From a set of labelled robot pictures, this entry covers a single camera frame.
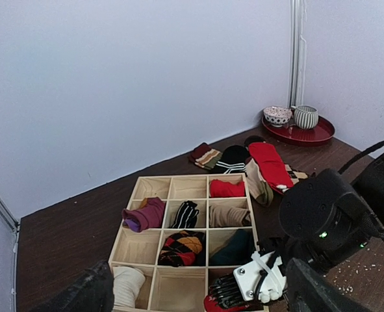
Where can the red folded sock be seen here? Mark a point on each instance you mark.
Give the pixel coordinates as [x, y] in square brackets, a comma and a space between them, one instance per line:
[271, 166]

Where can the striped ceramic cup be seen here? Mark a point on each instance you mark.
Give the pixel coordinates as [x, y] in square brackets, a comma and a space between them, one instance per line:
[305, 117]

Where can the beige brown folded sock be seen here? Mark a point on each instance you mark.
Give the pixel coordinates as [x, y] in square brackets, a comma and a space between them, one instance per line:
[258, 187]

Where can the dotted white bowl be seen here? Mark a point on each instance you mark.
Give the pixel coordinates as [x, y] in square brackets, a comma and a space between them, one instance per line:
[277, 116]

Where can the brown striped folded sock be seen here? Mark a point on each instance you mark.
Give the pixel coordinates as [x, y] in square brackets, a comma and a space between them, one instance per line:
[204, 156]

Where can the strawberry pattern sock in box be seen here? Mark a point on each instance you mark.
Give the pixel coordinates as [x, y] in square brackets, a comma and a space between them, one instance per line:
[183, 249]

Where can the black striped sock in box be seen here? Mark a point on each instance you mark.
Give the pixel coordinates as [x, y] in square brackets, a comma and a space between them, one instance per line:
[186, 216]

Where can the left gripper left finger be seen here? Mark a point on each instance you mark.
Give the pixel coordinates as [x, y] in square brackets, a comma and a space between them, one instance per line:
[92, 291]

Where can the red rolled sock in box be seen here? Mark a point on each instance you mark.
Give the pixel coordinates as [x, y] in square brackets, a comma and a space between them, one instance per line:
[225, 189]

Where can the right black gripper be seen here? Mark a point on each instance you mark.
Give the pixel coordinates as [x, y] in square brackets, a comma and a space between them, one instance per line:
[325, 220]

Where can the cream and brown sock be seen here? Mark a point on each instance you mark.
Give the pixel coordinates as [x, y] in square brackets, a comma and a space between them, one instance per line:
[127, 284]

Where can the wooden compartment box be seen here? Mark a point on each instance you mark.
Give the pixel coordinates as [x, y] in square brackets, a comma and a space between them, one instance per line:
[205, 227]

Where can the red plate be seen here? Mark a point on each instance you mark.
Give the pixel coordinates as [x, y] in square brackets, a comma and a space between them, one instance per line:
[291, 134]

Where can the teal sock in box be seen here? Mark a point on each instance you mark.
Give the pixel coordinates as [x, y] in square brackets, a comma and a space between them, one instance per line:
[237, 251]

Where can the purple sock in box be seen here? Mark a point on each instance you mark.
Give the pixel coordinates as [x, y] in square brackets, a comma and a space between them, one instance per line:
[149, 215]

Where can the aluminium frame post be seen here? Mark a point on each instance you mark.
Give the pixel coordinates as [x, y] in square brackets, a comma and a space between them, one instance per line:
[0, 208]
[298, 53]

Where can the argyle patterned sock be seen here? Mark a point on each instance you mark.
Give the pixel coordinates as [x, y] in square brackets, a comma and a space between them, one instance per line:
[295, 175]

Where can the black white striped sock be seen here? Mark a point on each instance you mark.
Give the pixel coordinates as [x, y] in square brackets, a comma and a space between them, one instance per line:
[233, 160]

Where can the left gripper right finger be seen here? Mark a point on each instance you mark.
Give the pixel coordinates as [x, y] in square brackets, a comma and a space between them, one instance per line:
[309, 291]

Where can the red sock with stripes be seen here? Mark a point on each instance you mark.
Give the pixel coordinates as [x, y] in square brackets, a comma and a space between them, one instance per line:
[214, 304]

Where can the left aluminium frame post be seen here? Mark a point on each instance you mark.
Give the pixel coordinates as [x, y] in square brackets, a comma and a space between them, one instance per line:
[0, 208]

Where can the right aluminium frame post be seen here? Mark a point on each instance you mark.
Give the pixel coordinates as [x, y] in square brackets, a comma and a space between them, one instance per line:
[298, 53]

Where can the beige sock in box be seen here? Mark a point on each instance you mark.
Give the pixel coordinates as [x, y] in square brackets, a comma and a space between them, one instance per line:
[224, 216]

